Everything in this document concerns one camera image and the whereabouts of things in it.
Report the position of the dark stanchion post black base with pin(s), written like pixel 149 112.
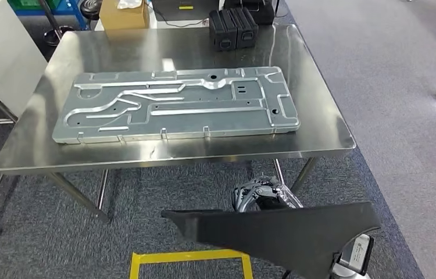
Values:
pixel 59 36

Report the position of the white cabinet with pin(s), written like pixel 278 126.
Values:
pixel 2 57

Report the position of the brown cardboard box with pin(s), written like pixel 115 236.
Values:
pixel 123 19

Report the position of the white crumpled plastic sheet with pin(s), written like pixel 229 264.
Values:
pixel 129 4

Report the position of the green plastic crate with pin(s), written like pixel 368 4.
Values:
pixel 25 4

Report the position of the black plastic panel part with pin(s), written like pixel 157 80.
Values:
pixel 279 238

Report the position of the stainless steel workbench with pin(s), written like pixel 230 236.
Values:
pixel 310 134

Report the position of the black bag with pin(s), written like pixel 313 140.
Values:
pixel 264 11

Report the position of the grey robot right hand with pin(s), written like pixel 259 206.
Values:
pixel 264 194

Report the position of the black box yellow label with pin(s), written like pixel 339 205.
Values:
pixel 171 13

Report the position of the grey stamped metal plate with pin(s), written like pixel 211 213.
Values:
pixel 202 123

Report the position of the blue rack with green crates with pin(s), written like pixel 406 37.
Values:
pixel 71 11

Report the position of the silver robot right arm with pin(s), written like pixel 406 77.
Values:
pixel 345 274

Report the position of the black ribbed hard case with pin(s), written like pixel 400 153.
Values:
pixel 247 27
pixel 222 30

